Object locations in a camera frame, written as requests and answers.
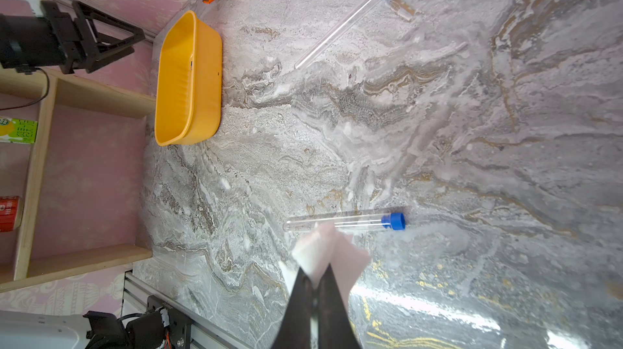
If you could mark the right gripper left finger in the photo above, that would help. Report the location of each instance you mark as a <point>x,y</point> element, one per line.
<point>295,330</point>

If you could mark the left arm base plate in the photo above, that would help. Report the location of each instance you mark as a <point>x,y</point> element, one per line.
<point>176,324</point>

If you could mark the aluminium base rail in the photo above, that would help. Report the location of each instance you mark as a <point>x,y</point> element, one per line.
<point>204,334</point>

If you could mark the green white drink carton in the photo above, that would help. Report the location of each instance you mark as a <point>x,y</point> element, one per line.
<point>19,131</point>

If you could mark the test tube blue cap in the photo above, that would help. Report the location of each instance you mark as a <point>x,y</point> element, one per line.
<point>355,222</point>
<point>337,31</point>

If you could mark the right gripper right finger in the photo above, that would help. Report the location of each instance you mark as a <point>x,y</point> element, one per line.
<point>334,329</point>

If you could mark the yellow plastic tray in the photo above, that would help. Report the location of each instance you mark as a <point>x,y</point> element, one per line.
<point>189,83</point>

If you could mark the wooden shelf unit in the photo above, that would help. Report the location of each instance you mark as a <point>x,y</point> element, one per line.
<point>83,179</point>

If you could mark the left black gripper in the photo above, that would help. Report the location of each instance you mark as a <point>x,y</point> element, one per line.
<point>30,42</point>

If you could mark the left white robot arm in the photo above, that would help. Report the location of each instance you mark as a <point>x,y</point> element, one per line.
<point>92,329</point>

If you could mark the red cola can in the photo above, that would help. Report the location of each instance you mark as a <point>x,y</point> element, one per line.
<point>11,212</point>

